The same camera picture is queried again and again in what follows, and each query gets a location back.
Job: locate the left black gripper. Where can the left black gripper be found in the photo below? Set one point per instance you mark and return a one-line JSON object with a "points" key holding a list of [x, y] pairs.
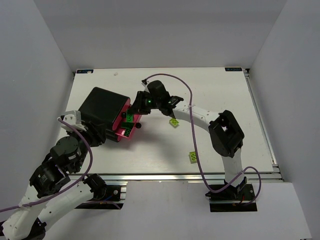
{"points": [[99, 129]]}

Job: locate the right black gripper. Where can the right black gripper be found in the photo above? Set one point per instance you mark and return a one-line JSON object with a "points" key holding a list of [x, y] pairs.
{"points": [[141, 103]]}

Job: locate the green lego plate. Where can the green lego plate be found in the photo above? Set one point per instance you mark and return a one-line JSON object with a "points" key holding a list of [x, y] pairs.
{"points": [[129, 116]]}

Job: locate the green stepped lego piece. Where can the green stepped lego piece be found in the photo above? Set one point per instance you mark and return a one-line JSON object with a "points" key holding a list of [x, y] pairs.
{"points": [[128, 125]]}

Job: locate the pink drawer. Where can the pink drawer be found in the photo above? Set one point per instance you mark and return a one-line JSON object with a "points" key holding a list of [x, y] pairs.
{"points": [[119, 131]]}

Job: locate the dark green square lego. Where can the dark green square lego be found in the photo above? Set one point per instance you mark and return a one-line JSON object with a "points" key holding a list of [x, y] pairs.
{"points": [[127, 132]]}

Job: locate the black drawer cabinet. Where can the black drawer cabinet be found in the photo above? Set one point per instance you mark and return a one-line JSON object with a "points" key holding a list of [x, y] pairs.
{"points": [[104, 106]]}

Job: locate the lime rectangular lego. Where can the lime rectangular lego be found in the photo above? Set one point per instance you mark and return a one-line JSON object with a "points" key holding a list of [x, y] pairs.
{"points": [[174, 122]]}

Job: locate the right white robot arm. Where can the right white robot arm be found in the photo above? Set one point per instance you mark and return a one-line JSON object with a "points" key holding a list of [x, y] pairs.
{"points": [[225, 133]]}

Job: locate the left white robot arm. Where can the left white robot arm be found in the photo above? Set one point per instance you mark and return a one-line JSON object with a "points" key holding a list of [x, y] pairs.
{"points": [[50, 194]]}

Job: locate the left blue corner label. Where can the left blue corner label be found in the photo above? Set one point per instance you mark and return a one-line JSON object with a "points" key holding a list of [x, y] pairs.
{"points": [[84, 71]]}

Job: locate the blue corner label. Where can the blue corner label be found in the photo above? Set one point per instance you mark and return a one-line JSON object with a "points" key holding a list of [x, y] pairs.
{"points": [[84, 71], [233, 69]]}

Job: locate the right blue corner label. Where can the right blue corner label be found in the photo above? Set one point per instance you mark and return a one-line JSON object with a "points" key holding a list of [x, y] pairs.
{"points": [[233, 69]]}

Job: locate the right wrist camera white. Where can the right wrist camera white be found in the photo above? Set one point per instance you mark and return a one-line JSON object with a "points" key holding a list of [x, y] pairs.
{"points": [[145, 83]]}

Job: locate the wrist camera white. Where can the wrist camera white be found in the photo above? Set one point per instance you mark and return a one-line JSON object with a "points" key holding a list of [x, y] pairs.
{"points": [[145, 83], [73, 118]]}

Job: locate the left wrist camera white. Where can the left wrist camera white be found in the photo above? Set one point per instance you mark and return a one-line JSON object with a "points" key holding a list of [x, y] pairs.
{"points": [[73, 118]]}

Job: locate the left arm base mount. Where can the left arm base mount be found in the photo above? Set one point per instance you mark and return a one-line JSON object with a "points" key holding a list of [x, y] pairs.
{"points": [[105, 196]]}

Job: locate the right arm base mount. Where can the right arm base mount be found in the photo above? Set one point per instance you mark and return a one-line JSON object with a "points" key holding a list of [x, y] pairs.
{"points": [[229, 202]]}

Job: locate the aluminium table front rail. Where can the aluminium table front rail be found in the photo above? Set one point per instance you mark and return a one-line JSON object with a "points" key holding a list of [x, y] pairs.
{"points": [[188, 177]]}

